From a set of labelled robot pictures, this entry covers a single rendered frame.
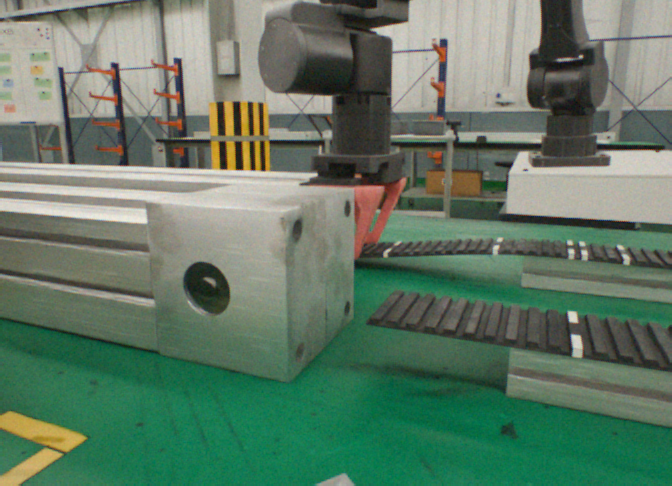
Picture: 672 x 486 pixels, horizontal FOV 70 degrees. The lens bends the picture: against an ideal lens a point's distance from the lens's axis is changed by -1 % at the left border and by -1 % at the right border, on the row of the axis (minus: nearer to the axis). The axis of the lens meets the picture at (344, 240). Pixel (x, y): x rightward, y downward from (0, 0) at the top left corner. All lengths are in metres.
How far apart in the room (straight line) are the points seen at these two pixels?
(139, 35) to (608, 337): 11.12
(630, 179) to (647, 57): 7.26
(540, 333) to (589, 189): 0.56
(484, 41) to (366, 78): 7.65
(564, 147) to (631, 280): 0.45
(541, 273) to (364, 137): 0.20
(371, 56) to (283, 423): 0.32
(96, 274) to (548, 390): 0.27
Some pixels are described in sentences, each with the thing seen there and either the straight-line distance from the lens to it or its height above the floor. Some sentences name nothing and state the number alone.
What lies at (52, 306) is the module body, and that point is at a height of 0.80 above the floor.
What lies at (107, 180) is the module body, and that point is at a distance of 0.60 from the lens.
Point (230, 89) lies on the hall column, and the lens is 3.86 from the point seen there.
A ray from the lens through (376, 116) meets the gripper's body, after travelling 0.45.
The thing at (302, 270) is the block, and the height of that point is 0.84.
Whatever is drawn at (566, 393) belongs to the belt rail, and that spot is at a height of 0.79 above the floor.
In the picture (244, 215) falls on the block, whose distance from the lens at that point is 0.25.
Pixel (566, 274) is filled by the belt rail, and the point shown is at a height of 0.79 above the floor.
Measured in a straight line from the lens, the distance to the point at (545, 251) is 0.43.
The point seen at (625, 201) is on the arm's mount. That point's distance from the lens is 0.82.
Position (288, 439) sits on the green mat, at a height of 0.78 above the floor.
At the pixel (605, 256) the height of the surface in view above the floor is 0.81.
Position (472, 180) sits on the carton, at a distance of 5.24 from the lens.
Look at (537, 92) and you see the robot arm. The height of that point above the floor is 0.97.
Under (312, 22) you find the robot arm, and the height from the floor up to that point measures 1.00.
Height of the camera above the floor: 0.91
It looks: 13 degrees down
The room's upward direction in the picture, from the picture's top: straight up
